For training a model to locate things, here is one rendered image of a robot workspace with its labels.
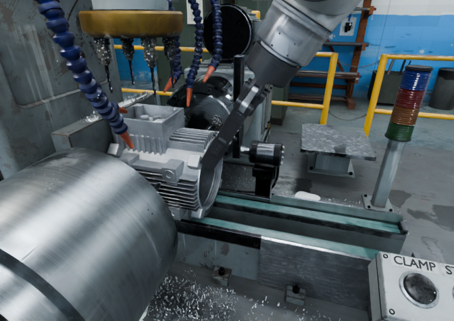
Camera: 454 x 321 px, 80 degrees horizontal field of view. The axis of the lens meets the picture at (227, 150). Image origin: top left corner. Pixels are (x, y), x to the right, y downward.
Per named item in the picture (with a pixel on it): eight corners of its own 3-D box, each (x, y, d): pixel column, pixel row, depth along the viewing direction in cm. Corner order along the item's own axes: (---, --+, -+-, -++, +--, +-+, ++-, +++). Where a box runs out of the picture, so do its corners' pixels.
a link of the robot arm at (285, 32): (271, -7, 33) (246, 38, 36) (333, 35, 33) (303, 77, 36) (279, -2, 41) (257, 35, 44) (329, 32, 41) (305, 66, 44)
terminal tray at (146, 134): (113, 149, 57) (107, 117, 54) (141, 131, 67) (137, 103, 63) (165, 157, 54) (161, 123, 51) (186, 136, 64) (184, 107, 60)
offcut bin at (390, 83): (398, 101, 474) (412, 52, 437) (405, 109, 434) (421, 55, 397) (365, 99, 488) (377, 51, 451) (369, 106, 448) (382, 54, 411)
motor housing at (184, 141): (114, 218, 61) (96, 141, 52) (157, 176, 77) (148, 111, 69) (197, 236, 56) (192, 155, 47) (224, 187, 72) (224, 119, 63)
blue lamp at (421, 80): (402, 90, 66) (408, 71, 64) (396, 84, 72) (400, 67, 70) (430, 91, 65) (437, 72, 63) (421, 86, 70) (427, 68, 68)
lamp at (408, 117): (392, 124, 70) (397, 107, 68) (387, 117, 76) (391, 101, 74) (419, 126, 69) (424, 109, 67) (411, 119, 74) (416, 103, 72)
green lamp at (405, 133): (388, 140, 72) (392, 124, 70) (383, 132, 78) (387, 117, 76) (413, 142, 71) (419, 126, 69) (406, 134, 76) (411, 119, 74)
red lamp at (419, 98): (397, 107, 68) (402, 90, 66) (391, 101, 74) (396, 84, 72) (424, 109, 67) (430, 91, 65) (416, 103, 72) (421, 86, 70)
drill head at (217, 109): (153, 170, 81) (142, 86, 70) (202, 124, 116) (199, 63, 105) (234, 183, 75) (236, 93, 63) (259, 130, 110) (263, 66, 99)
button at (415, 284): (401, 303, 29) (407, 298, 28) (397, 274, 31) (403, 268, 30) (433, 309, 28) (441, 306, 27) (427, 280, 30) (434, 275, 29)
